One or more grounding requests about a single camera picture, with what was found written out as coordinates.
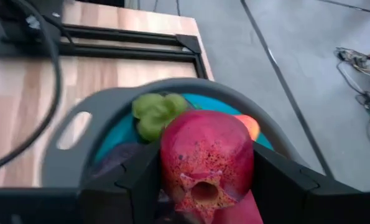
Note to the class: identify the orange yellow pear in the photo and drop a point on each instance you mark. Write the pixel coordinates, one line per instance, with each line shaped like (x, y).
(250, 127)

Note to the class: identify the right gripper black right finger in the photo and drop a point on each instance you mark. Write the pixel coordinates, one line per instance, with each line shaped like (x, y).
(284, 196)

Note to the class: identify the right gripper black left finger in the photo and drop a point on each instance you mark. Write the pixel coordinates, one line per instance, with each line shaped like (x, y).
(141, 193)

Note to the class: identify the pale pink pomegranate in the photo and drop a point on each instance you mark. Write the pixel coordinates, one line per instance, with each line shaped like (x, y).
(243, 211)

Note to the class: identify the black metal table frame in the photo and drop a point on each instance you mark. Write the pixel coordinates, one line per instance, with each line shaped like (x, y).
(125, 53)

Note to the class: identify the dark green-purple fig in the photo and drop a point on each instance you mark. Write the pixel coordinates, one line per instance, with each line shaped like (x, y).
(156, 115)

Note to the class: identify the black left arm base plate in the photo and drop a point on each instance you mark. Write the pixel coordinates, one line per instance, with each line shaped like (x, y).
(4, 31)

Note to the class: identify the teal collapsible bowl grey rim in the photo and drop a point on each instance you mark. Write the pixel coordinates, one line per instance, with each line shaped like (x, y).
(79, 149)

